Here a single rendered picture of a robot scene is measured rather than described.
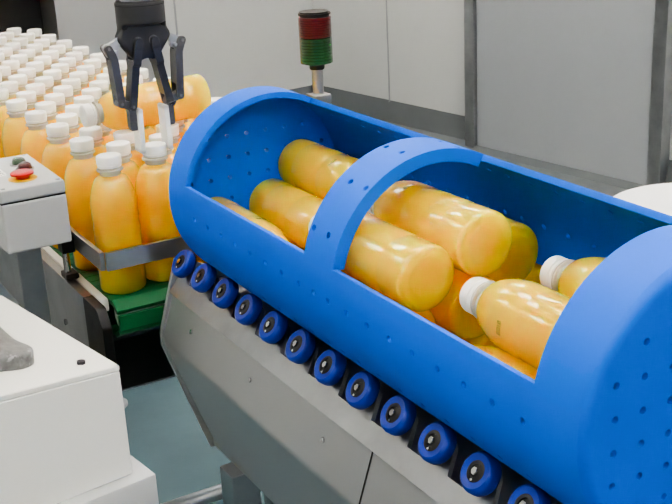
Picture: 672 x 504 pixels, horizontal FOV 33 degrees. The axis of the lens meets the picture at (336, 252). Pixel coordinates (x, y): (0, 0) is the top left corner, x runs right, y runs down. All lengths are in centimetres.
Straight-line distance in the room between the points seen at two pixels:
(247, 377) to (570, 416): 70
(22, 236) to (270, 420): 51
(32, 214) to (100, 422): 73
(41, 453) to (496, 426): 41
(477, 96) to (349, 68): 112
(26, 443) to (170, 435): 224
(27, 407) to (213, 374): 64
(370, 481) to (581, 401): 43
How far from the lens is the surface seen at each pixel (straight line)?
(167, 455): 320
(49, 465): 108
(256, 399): 154
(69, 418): 107
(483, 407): 105
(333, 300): 124
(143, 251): 181
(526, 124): 578
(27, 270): 188
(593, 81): 546
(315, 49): 220
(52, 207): 178
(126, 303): 182
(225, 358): 162
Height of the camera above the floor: 156
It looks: 20 degrees down
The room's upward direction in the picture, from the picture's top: 3 degrees counter-clockwise
